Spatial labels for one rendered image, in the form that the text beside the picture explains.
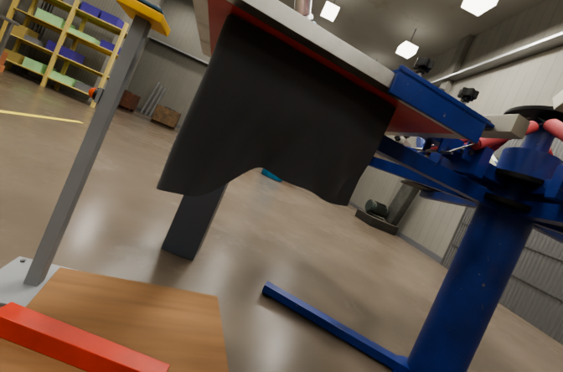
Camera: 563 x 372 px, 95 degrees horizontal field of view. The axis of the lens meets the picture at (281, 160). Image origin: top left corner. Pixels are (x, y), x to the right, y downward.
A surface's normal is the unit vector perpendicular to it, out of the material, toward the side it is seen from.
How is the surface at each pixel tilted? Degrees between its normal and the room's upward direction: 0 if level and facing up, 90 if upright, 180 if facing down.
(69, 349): 90
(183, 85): 90
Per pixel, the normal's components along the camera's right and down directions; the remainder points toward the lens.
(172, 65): 0.07, 0.05
